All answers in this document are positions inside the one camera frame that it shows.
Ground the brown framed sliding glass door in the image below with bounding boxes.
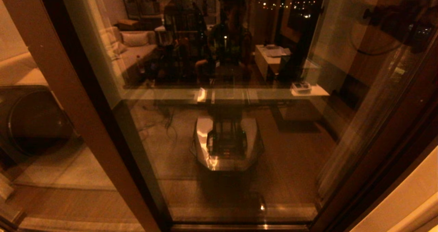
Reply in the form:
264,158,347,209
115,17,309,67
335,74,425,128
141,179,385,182
34,0,438,232

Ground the dark brown door jamb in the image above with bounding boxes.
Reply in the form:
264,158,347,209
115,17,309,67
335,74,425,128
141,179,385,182
328,117,438,232

